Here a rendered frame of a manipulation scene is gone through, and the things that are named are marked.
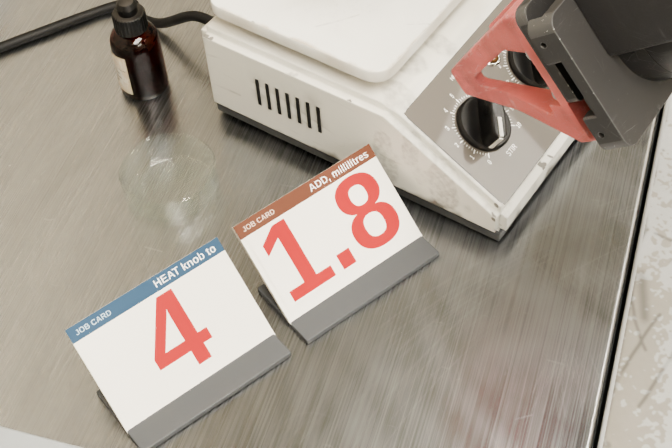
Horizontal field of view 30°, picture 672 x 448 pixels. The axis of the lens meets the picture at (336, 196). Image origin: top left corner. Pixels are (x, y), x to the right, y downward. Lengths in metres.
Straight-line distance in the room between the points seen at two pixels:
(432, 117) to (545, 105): 0.13
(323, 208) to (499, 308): 0.11
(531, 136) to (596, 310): 0.10
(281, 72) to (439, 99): 0.09
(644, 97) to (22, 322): 0.35
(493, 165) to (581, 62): 0.19
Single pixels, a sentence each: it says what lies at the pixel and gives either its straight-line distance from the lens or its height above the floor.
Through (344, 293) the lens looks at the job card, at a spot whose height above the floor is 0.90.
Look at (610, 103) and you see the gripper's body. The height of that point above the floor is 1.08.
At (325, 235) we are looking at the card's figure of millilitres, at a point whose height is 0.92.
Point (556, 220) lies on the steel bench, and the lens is 0.70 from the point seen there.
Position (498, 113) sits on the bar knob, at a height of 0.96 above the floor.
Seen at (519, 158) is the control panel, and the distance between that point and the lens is 0.68.
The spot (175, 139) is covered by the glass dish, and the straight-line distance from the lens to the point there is 0.73.
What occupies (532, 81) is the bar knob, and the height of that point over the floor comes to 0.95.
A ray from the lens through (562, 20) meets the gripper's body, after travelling 0.49.
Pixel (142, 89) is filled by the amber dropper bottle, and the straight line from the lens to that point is 0.77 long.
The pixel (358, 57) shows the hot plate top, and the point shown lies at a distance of 0.66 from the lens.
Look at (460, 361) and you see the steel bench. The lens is 0.64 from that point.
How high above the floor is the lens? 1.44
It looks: 49 degrees down
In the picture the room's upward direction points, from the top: 5 degrees counter-clockwise
